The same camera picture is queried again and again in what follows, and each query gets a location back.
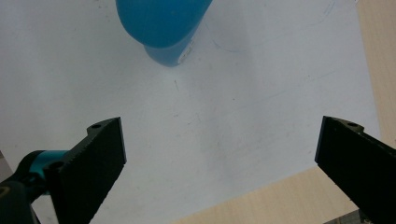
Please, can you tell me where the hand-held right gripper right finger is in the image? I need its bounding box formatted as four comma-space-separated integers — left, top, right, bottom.
314, 116, 396, 224

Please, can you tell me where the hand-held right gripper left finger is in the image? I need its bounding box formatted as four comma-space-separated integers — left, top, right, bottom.
43, 117, 128, 224

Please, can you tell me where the blue plastic cup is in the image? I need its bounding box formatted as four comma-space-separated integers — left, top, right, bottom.
115, 0, 214, 68

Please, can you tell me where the white paper sheet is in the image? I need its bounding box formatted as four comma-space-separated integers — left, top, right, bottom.
0, 0, 382, 224

